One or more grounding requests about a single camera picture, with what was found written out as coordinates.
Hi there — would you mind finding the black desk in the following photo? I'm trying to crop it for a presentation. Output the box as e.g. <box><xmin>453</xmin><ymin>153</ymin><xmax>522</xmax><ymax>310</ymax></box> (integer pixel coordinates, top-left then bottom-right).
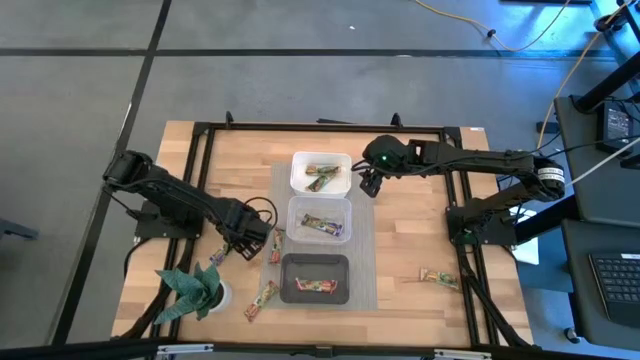
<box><xmin>553</xmin><ymin>94</ymin><xmax>640</xmax><ymax>229</ymax></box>
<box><xmin>560</xmin><ymin>219</ymin><xmax>640</xmax><ymax>351</ymax></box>

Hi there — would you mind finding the black table frame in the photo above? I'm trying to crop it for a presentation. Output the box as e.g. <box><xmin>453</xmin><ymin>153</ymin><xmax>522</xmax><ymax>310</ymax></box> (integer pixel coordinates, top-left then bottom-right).
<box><xmin>112</xmin><ymin>110</ymin><xmax>534</xmax><ymax>351</ymax></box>

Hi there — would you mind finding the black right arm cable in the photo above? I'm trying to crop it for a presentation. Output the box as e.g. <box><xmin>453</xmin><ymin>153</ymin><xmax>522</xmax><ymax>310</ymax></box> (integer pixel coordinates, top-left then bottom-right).
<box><xmin>499</xmin><ymin>140</ymin><xmax>640</xmax><ymax>176</ymax></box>

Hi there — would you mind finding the white plastic bin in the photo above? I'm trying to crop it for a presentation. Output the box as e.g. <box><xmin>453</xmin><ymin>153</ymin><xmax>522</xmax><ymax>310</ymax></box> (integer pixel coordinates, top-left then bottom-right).
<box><xmin>289</xmin><ymin>151</ymin><xmax>353</xmax><ymax>198</ymax></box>

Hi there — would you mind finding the white cable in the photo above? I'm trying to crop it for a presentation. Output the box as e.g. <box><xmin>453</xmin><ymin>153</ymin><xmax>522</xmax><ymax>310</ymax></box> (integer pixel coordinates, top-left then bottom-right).
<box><xmin>564</xmin><ymin>149</ymin><xmax>640</xmax><ymax>189</ymax></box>

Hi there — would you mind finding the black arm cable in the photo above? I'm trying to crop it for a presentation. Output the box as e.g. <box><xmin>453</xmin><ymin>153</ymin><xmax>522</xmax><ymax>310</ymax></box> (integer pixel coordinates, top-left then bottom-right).
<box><xmin>499</xmin><ymin>140</ymin><xmax>640</xmax><ymax>176</ymax></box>
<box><xmin>242</xmin><ymin>195</ymin><xmax>280</xmax><ymax>226</ymax></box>

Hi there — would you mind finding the black crossbar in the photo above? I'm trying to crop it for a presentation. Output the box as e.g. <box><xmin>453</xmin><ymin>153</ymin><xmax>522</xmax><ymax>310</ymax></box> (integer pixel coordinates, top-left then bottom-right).
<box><xmin>0</xmin><ymin>337</ymin><xmax>640</xmax><ymax>360</ymax></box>

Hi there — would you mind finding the white plant pot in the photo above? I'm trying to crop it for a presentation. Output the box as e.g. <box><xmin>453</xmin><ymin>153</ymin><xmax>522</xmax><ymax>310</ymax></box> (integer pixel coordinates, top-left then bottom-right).
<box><xmin>207</xmin><ymin>279</ymin><xmax>233</xmax><ymax>314</ymax></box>

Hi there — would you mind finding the green artificial plant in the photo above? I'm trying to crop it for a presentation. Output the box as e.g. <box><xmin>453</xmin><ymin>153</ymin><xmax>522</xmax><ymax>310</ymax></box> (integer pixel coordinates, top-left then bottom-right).
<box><xmin>153</xmin><ymin>262</ymin><xmax>224</xmax><ymax>325</ymax></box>

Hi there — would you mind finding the dark grey translucent bin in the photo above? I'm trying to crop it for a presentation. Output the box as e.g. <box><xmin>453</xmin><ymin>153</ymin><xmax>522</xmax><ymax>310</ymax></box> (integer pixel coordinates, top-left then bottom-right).
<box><xmin>279</xmin><ymin>252</ymin><xmax>351</xmax><ymax>305</ymax></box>

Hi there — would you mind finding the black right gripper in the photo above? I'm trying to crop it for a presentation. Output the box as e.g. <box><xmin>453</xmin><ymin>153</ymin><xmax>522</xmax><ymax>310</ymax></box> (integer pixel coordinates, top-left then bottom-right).
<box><xmin>359</xmin><ymin>162</ymin><xmax>396</xmax><ymax>199</ymax></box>

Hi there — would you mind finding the black keyboard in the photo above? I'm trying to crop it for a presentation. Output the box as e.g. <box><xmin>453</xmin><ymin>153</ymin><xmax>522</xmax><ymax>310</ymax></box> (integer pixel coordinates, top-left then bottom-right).
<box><xmin>588</xmin><ymin>252</ymin><xmax>640</xmax><ymax>329</ymax></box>

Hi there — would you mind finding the red-ended granola bar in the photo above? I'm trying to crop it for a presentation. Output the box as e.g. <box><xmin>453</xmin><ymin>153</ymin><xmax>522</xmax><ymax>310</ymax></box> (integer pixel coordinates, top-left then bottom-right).
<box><xmin>294</xmin><ymin>277</ymin><xmax>339</xmax><ymax>295</ymax></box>
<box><xmin>268</xmin><ymin>227</ymin><xmax>286</xmax><ymax>265</ymax></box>
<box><xmin>243</xmin><ymin>279</ymin><xmax>280</xmax><ymax>323</ymax></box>

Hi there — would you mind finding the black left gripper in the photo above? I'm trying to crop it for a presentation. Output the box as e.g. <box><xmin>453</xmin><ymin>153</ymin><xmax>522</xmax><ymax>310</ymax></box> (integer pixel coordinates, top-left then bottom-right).
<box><xmin>224</xmin><ymin>199</ymin><xmax>274</xmax><ymax>262</ymax></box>

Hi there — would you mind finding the clear plastic bin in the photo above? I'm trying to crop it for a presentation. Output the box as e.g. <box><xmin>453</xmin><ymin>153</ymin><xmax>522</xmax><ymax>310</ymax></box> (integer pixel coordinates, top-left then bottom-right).
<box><xmin>286</xmin><ymin>195</ymin><xmax>353</xmax><ymax>245</ymax></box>

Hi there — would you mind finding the silver bracket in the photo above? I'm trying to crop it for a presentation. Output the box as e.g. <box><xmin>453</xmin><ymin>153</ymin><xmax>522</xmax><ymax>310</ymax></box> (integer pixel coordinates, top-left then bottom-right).
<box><xmin>433</xmin><ymin>348</ymin><xmax>494</xmax><ymax>360</ymax></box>
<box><xmin>157</xmin><ymin>343</ymin><xmax>214</xmax><ymax>357</ymax></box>

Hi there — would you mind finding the black electronic box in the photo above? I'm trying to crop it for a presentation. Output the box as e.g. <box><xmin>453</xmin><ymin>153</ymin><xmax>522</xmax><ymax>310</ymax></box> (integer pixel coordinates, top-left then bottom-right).
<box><xmin>597</xmin><ymin>102</ymin><xmax>637</xmax><ymax>156</ymax></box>

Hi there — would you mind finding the yellow floor cable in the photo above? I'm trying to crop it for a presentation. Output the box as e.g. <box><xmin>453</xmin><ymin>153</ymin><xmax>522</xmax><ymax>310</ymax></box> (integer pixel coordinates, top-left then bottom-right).
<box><xmin>413</xmin><ymin>0</ymin><xmax>640</xmax><ymax>150</ymax></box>

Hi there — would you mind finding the purple-ended granola bar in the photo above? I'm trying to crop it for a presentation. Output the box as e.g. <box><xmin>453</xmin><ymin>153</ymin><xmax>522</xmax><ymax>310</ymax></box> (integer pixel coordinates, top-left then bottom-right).
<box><xmin>208</xmin><ymin>243</ymin><xmax>232</xmax><ymax>267</ymax></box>
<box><xmin>300</xmin><ymin>213</ymin><xmax>345</xmax><ymax>237</ymax></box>

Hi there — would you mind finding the black stand pole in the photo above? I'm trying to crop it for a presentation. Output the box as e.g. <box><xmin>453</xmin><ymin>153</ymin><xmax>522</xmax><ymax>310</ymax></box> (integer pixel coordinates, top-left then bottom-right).
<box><xmin>572</xmin><ymin>64</ymin><xmax>640</xmax><ymax>114</ymax></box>

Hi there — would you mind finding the grey woven mat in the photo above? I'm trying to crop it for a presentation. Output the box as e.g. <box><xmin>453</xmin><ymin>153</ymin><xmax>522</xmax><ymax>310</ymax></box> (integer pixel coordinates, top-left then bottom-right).
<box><xmin>259</xmin><ymin>160</ymin><xmax>379</xmax><ymax>311</ymax></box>

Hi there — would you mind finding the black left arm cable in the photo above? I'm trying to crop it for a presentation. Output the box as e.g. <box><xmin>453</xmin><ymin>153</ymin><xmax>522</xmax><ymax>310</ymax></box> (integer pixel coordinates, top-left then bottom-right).
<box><xmin>242</xmin><ymin>195</ymin><xmax>280</xmax><ymax>226</ymax></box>

